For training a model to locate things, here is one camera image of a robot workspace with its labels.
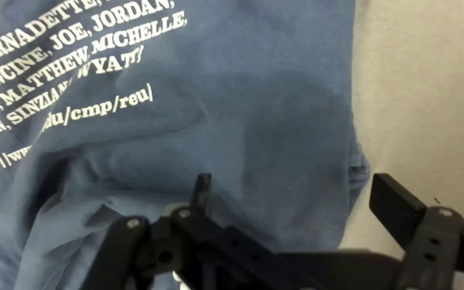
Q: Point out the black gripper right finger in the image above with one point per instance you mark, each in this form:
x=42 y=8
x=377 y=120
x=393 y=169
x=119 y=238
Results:
x=396 y=207

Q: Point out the blue printed T-shirt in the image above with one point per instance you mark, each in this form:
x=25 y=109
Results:
x=112 y=107

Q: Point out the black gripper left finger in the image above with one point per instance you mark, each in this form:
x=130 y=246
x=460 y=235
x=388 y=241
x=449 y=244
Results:
x=199 y=199

